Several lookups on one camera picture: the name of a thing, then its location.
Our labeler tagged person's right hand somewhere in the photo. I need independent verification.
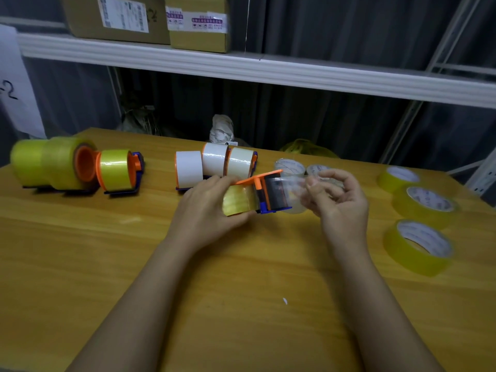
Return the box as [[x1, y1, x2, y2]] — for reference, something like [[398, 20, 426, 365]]
[[300, 169, 370, 249]]

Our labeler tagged person's left hand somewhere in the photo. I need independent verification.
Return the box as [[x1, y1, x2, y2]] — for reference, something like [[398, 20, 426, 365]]
[[167, 175, 257, 256]]

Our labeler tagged yellow tape roll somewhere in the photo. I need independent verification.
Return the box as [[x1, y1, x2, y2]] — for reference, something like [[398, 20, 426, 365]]
[[42, 136, 97, 191], [383, 219, 454, 277], [10, 139, 50, 187], [392, 186, 460, 230], [222, 184, 261, 217], [99, 149, 133, 192], [377, 166, 421, 194]]

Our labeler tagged person's right forearm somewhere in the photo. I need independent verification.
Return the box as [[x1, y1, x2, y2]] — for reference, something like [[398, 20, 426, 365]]
[[327, 235, 447, 372]]

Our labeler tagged person's left forearm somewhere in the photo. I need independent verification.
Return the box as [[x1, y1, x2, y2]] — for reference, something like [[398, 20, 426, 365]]
[[65, 235, 200, 372]]

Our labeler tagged clear tape roll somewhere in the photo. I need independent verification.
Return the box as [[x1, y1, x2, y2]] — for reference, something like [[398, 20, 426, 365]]
[[274, 158, 307, 177], [306, 164, 345, 189]]

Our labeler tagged yellow-green plastic bag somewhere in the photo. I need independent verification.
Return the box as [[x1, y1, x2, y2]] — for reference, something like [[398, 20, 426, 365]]
[[278, 138, 340, 159]]

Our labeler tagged white tape roll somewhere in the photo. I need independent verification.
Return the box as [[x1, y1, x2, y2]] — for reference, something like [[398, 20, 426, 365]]
[[226, 147, 256, 180], [175, 150, 204, 189], [201, 142, 229, 177]]

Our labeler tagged white crumpled plastic bag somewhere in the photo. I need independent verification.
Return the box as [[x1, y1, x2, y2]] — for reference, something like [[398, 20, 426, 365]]
[[209, 114, 235, 145]]

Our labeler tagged white shelf board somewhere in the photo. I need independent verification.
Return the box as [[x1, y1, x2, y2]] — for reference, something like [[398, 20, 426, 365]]
[[17, 33, 496, 110]]

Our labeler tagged clear crumpled plastic bag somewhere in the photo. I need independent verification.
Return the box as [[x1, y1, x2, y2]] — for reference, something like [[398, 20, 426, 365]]
[[115, 105, 160, 136]]

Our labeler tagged dark grey curtain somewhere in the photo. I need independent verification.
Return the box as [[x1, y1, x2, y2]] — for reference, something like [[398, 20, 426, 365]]
[[0, 0, 496, 207]]

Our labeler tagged small cardboard box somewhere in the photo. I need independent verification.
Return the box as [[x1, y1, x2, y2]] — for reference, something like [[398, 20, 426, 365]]
[[164, 0, 232, 54]]

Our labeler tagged large cardboard box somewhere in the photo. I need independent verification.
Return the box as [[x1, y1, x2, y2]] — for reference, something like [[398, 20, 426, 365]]
[[59, 0, 171, 45]]

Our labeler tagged white paper sheet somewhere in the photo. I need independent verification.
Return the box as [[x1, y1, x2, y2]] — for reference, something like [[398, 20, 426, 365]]
[[0, 24, 47, 139]]

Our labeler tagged white metal shelf frame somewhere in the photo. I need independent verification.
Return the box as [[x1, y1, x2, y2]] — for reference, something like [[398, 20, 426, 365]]
[[378, 0, 496, 198]]

